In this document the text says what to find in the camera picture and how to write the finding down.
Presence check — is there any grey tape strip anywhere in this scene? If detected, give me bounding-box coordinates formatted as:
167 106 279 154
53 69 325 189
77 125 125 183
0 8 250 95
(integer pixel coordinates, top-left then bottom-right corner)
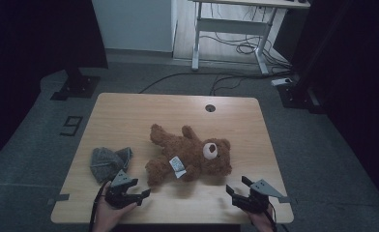
278 195 298 205
46 192 71 206

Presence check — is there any white power strip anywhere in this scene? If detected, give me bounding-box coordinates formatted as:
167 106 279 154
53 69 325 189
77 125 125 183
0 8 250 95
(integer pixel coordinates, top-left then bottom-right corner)
271 76 294 87

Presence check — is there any tangle of black floor cables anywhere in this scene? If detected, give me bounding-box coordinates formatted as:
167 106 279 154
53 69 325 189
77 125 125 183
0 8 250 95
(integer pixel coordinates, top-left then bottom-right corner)
199 31 292 71

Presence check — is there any long black floor cable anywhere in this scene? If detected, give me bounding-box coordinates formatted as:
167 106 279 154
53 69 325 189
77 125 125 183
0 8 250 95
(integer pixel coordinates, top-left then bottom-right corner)
138 71 292 97

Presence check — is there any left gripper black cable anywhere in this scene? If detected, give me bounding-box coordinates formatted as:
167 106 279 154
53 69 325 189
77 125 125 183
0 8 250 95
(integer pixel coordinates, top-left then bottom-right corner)
89 179 113 232

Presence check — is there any black stand base plate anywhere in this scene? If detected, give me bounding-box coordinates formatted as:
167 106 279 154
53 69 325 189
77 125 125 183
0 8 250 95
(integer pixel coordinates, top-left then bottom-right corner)
50 67 102 102
277 76 325 114

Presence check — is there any brown teddy bear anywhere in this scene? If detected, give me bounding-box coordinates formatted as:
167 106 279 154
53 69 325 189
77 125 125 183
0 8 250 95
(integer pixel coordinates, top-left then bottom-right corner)
144 123 233 188

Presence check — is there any dark curtain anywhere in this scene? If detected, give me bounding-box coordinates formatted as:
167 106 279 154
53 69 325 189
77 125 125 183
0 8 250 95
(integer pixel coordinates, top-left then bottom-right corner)
0 0 109 170
289 0 379 211

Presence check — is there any grey knit cloth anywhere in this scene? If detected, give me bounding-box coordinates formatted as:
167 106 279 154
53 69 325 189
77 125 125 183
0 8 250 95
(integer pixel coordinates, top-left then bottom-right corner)
89 146 134 185

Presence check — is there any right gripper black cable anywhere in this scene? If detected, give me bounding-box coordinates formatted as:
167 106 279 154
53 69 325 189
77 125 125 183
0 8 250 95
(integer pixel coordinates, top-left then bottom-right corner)
264 201 279 232

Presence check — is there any person's right hand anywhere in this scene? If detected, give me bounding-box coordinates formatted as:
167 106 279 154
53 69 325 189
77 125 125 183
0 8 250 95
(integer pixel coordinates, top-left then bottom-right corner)
248 207 274 231

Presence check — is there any person's left hand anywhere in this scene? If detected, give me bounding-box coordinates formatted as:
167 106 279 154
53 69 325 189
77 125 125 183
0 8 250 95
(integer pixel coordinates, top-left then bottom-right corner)
95 189 138 231

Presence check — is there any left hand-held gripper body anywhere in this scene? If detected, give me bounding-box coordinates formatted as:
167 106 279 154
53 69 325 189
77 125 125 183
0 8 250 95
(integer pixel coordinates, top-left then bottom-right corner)
104 169 138 210

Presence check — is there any white metal-frame desk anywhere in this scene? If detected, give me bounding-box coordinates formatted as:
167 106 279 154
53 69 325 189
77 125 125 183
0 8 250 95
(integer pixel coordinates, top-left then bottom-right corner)
189 0 311 75

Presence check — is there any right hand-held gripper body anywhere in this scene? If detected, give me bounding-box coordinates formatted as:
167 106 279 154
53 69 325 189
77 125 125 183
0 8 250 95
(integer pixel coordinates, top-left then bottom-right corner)
239 178 285 215

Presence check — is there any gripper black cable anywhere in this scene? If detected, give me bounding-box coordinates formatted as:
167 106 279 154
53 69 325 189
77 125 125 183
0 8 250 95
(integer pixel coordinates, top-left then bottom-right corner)
89 179 113 232
264 201 279 232

